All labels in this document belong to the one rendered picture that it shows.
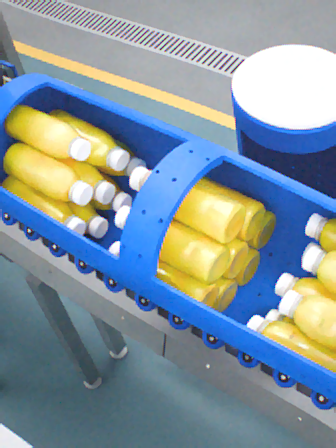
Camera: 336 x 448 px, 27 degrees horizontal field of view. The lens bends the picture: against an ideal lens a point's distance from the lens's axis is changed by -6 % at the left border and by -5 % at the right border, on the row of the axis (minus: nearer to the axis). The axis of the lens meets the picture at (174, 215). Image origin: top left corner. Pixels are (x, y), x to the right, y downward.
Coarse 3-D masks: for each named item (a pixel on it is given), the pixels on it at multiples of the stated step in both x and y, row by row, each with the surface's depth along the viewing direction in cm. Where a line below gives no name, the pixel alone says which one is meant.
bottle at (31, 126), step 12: (12, 108) 137; (24, 108) 136; (12, 120) 135; (24, 120) 134; (36, 120) 133; (48, 120) 132; (60, 120) 133; (12, 132) 136; (24, 132) 134; (36, 132) 132; (48, 132) 130; (60, 132) 130; (72, 132) 131; (36, 144) 133; (48, 144) 130; (60, 144) 130; (72, 144) 130; (60, 156) 131
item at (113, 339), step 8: (96, 320) 215; (104, 328) 216; (112, 328) 219; (104, 336) 223; (112, 336) 221; (120, 336) 225; (112, 344) 224; (120, 344) 228; (112, 352) 233; (120, 352) 231
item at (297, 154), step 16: (240, 112) 151; (240, 128) 156; (256, 128) 149; (272, 128) 146; (320, 128) 144; (240, 144) 161; (256, 144) 181; (272, 144) 150; (288, 144) 148; (304, 144) 147; (320, 144) 147; (256, 160) 185; (272, 160) 190; (288, 160) 191; (304, 160) 190; (320, 160) 188; (288, 176) 196; (304, 176) 195; (320, 176) 192
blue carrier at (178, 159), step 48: (0, 96) 132; (48, 96) 145; (96, 96) 133; (0, 144) 139; (144, 144) 142; (192, 144) 118; (0, 192) 131; (144, 192) 113; (288, 192) 123; (96, 240) 141; (144, 240) 112; (288, 240) 129; (144, 288) 117; (240, 288) 131; (240, 336) 107
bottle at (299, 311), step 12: (300, 300) 108; (312, 300) 106; (324, 300) 106; (288, 312) 109; (300, 312) 106; (312, 312) 105; (324, 312) 104; (300, 324) 106; (312, 324) 104; (324, 324) 103; (312, 336) 105; (324, 336) 104
